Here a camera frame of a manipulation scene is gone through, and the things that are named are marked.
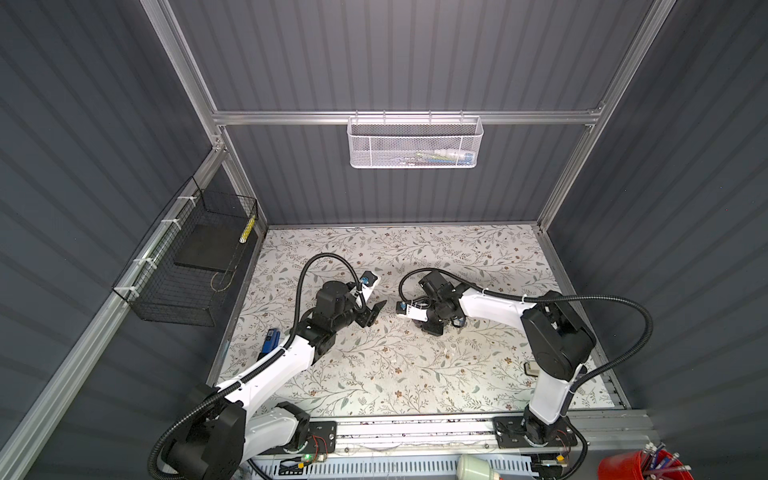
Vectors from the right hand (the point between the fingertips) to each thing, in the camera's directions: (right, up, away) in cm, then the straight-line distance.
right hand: (424, 322), depth 93 cm
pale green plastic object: (+7, -24, -30) cm, 39 cm away
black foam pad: (-57, +24, -16) cm, 63 cm away
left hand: (-15, +11, -11) cm, 21 cm away
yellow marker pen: (-50, +27, -13) cm, 59 cm away
